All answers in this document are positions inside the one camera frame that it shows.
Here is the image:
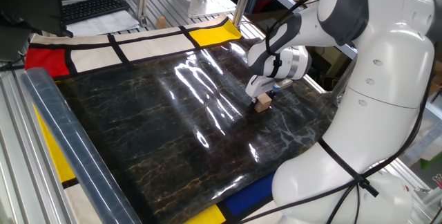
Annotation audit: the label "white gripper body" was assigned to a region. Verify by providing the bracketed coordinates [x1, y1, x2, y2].
[244, 74, 277, 99]

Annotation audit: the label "small wooden cube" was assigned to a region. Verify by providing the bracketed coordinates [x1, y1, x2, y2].
[254, 93, 273, 113]

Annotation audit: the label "colour block patterned cloth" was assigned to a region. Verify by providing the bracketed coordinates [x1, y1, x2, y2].
[23, 13, 287, 224]

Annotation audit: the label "brown cardboard box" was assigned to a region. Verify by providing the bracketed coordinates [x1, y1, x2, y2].
[305, 42, 355, 92]

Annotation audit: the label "black marble pattern sheet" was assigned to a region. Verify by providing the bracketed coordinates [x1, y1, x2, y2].
[19, 39, 338, 224]

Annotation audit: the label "white paper sheets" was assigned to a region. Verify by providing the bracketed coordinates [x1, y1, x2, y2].
[65, 9, 141, 37]

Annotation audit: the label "green plastic object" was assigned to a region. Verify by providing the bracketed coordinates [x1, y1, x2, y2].
[419, 150, 442, 170]

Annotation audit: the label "black keyboard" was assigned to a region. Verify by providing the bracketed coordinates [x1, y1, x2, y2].
[61, 0, 131, 26]

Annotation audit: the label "large black monitor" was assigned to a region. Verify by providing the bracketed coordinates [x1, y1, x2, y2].
[0, 0, 73, 62]

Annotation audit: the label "silver wrist camera blue end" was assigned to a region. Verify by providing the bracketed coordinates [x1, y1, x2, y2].
[271, 78, 294, 93]

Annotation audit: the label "metal base plate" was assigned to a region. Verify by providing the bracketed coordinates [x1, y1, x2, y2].
[171, 0, 238, 20]

